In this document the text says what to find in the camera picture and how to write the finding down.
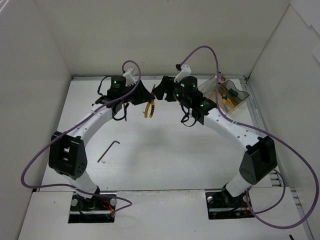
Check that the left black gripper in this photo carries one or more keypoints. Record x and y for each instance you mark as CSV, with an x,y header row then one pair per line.
x,y
138,91

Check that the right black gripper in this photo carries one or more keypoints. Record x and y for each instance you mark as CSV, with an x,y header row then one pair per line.
x,y
167,88

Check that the yellow needle nose pliers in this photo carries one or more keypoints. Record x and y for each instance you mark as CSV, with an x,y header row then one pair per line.
x,y
150,107

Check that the yellow side cutter pliers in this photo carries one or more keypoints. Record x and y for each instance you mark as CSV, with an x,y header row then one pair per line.
x,y
225,97

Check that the green handled screwdriver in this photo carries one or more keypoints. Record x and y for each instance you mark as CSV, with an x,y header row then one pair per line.
x,y
232,93

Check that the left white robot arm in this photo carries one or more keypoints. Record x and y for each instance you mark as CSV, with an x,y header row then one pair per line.
x,y
67,153

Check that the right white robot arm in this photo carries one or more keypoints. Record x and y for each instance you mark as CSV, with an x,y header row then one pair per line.
x,y
258,154

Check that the clear plastic organizer container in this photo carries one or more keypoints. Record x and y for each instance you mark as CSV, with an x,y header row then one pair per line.
x,y
208,88

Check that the lower dark hex key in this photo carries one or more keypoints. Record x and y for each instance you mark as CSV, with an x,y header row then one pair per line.
x,y
105,152

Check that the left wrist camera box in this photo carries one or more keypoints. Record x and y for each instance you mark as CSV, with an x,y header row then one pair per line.
x,y
130,76

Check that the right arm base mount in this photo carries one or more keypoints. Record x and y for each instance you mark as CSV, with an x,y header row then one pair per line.
x,y
222,206

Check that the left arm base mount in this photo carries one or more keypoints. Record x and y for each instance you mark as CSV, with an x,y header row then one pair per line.
x,y
98,209

